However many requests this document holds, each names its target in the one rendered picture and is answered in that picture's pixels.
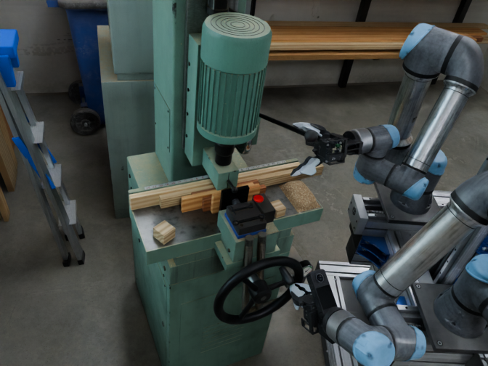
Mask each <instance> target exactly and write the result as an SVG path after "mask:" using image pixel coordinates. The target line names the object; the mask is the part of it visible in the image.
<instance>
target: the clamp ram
mask: <svg viewBox="0 0 488 366"><path fill-rule="evenodd" d="M249 189H250V187H249V186H248V185H246V186H242V187H238V191H237V192H236V193H233V192H232V189H228V190H222V191H221V199H220V206H219V210H220V211H221V210H225V209H227V206H231V205H234V204H238V203H244V202H248V193H249Z"/></svg>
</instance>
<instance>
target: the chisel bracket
mask: <svg viewBox="0 0 488 366"><path fill-rule="evenodd" d="M215 157H216V152H215V146H214V147H206V148H203V161H202V165H203V167H204V169H205V170H206V172H207V174H208V176H209V177H210V179H211V181H212V182H213V185H214V187H215V188H216V190H224V189H228V188H231V187H230V185H229V184H228V183H227V180H228V179H229V180H230V181H231V183H232V184H233V185H234V186H235V187H236V186H237V180H238V174H239V169H238V168H237V166H236V165H235V163H234V161H233V160H232V162H231V163H230V164H229V165H228V166H220V165H218V164H217V163H216V162H215Z"/></svg>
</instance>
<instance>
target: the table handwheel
mask: <svg viewBox="0 0 488 366"><path fill-rule="evenodd" d="M279 266H284V267H290V268H291V269H293V271H294V276H292V278H293V279H294V281H293V284H294V283H302V282H303V278H304V270H303V267H302V265H301V264H300V263H299V262H298V261H297V260H295V259H293V258H291V257H288V256H273V257H269V258H265V259H262V260H259V261H256V262H253V263H252V264H249V265H248V266H246V267H244V266H243V267H244V268H243V267H241V270H240V271H238V272H236V273H235V274H234V275H233V276H231V277H230V278H229V279H228V281H226V282H225V283H224V284H223V285H222V287H221V288H220V289H219V292H218V293H217V294H216V298H215V300H214V303H213V310H214V313H215V315H216V317H217V318H218V319H219V320H221V321H222V322H225V323H227V324H231V325H241V324H245V323H249V322H254V321H257V320H260V319H262V318H264V317H266V316H268V315H270V314H272V313H273V312H276V311H277V310H278V309H280V308H281V307H282V306H284V305H285V304H286V303H287V302H289V300H291V299H292V296H291V295H290V287H289V288H288V289H287V290H286V291H285V292H284V293H283V294H282V295H281V297H279V298H278V299H277V300H275V301H273V302H272V303H271V304H269V305H268V306H265V307H264V308H262V309H260V310H257V311H255V312H251V313H248V311H249V310H250V309H251V307H252V306H253V305H254V304H262V303H264V302H266V301H268V300H269V299H270V297H271V295H272V292H271V290H274V289H276V288H279V287H281V286H284V285H286V283H285V281H284V280H282V281H279V282H276V283H273V284H271V285H267V282H266V281H265V280H260V279H259V276H258V275H257V274H256V273H257V272H260V271H261V270H264V269H268V268H271V267H279ZM241 282H243V283H244V284H246V285H247V286H248V287H249V288H248V292H249V294H250V296H251V299H250V301H249V302H248V304H247V305H246V307H245V308H244V310H242V311H241V313H240V314H239V315H233V314H227V313H226V312H225V311H224V308H223V305H224V301H225V299H226V297H227V296H228V295H229V293H230V292H231V291H232V290H233V289H234V288H235V287H236V286H237V285H238V284H239V283H241ZM247 313H248V314H247Z"/></svg>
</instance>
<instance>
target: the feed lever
mask: <svg viewBox="0 0 488 366"><path fill-rule="evenodd" d="M259 117H260V118H263V119H265V120H267V121H270V122H272V123H275V124H277V125H278V126H281V127H283V128H286V129H288V130H291V131H293V132H296V133H297V134H300V135H302V136H304V139H305V140H306V141H307V142H308V143H313V142H316V141H317V138H318V135H317V132H316V131H315V130H308V131H304V130H302V129H299V128H296V127H295V126H291V125H289V124H287V123H284V122H282V121H279V120H277V119H275V118H272V117H269V116H268V115H265V114H263V113H259Z"/></svg>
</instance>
